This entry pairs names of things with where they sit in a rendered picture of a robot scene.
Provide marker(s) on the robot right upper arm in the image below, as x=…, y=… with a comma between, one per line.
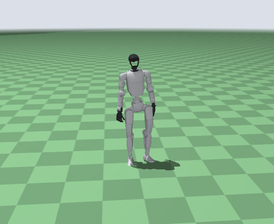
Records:
x=122, y=77

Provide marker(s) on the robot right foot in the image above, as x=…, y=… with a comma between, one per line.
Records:
x=130, y=162

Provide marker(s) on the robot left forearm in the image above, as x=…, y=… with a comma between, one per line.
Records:
x=152, y=98

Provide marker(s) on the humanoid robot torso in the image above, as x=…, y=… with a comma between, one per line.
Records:
x=135, y=86

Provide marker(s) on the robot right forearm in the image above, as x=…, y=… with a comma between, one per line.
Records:
x=120, y=101

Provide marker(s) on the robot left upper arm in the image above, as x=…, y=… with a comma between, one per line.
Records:
x=148, y=80

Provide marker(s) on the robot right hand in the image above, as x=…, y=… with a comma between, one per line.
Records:
x=119, y=115

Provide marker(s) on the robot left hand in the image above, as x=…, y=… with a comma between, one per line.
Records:
x=153, y=105

